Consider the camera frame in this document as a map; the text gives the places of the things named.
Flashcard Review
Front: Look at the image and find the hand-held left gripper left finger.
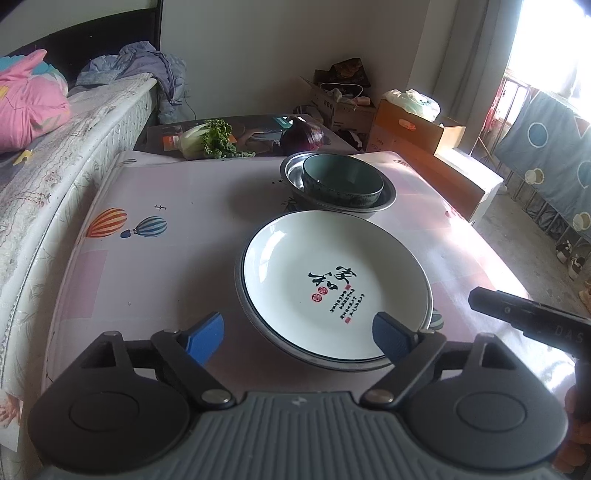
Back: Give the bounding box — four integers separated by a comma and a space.
81, 312, 236, 409

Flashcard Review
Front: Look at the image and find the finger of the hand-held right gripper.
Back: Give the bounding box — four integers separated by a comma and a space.
467, 287, 528, 331

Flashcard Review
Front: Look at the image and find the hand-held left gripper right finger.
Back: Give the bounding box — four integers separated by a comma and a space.
360, 311, 520, 409

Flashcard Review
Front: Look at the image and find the wide stainless steel basin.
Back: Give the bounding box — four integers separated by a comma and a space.
234, 240, 435, 373

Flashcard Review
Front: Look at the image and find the white printed ceramic plate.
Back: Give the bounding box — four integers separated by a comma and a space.
242, 209, 434, 363

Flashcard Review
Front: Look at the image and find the teal ceramic bowl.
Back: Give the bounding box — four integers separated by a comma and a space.
302, 154, 385, 208

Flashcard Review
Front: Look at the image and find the stainless steel bowl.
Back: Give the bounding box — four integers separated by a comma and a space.
279, 152, 398, 220

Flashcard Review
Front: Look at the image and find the person's right hand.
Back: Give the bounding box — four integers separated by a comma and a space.
564, 383, 591, 476

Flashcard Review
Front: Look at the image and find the printed pink tablecloth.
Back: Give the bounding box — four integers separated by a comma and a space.
41, 150, 578, 416

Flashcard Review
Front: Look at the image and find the blue patterned hanging cloth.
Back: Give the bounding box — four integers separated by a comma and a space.
493, 89, 591, 232

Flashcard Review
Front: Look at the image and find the orange-brown cardboard box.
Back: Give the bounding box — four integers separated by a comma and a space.
369, 99, 467, 156

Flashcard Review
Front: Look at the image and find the napa cabbage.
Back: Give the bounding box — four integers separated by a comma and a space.
177, 119, 257, 160

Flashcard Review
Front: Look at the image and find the pink hanging cloth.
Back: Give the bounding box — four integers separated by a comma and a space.
491, 76, 513, 135

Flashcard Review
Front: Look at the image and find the dark printed flat carton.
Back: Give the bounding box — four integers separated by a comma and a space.
133, 114, 359, 158

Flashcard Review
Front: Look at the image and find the mattress label card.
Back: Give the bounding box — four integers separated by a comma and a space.
0, 390, 26, 455

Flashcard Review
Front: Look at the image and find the purple cabbage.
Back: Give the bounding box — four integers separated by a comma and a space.
280, 120, 327, 156

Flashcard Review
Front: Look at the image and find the white plastic bag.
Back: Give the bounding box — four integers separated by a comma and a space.
383, 88, 442, 122

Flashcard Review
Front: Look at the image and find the open cardboard box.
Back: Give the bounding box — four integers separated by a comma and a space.
297, 76, 378, 133

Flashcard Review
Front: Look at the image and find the dark brown bag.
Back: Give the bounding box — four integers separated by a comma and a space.
313, 57, 373, 89

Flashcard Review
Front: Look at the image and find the blue-grey clothes pile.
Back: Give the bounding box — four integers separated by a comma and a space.
76, 40, 187, 123

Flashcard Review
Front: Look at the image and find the pink patterned quilt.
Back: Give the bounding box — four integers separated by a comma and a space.
0, 49, 71, 154

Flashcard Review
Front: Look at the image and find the dark wooden headboard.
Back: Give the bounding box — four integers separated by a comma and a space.
0, 0, 165, 86

